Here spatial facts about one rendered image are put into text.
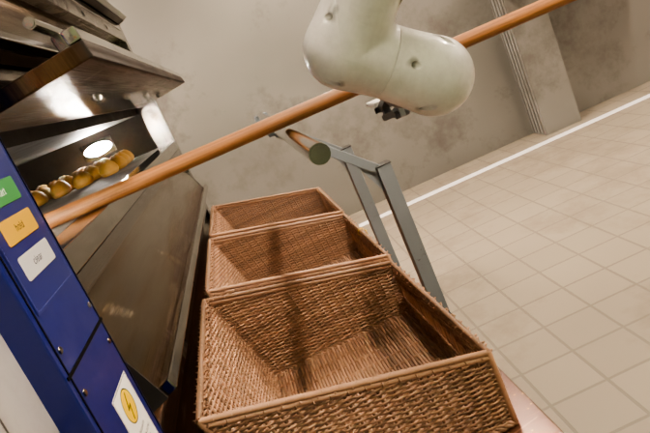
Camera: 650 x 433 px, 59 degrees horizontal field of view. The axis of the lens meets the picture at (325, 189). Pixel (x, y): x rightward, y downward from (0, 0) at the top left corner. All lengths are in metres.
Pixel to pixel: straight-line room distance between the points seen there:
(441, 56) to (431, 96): 0.05
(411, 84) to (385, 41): 0.06
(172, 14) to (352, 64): 3.85
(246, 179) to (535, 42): 2.45
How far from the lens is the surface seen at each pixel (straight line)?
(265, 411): 0.96
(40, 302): 0.64
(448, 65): 0.77
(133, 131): 2.61
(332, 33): 0.73
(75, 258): 0.87
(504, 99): 4.95
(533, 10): 1.28
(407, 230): 1.58
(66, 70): 0.80
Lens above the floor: 1.28
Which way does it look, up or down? 13 degrees down
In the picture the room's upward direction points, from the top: 23 degrees counter-clockwise
